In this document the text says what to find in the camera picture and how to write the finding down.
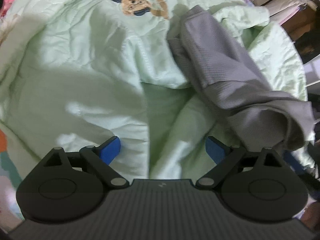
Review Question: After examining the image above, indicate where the black hanging garment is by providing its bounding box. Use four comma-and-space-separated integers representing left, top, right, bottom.
296, 34, 320, 64

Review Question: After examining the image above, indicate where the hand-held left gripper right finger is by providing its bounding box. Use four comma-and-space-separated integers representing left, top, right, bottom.
196, 136, 285, 189

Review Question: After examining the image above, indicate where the brown coat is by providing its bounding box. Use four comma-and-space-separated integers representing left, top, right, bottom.
284, 1, 320, 43

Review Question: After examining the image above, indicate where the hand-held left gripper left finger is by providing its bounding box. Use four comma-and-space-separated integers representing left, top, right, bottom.
40, 136, 130, 189

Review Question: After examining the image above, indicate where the dark blue cloth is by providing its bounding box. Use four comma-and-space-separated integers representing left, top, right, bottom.
282, 130, 320, 184

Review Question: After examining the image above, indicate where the floral bed sheet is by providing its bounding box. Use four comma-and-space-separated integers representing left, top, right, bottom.
0, 0, 40, 220

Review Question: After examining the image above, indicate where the light green bear-print quilt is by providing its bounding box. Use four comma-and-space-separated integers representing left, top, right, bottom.
0, 0, 316, 180

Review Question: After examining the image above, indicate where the pale pink slip dress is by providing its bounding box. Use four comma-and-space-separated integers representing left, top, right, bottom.
252, 0, 314, 27

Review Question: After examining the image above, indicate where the grey waffle-knit garment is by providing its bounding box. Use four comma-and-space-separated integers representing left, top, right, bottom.
166, 5, 316, 152

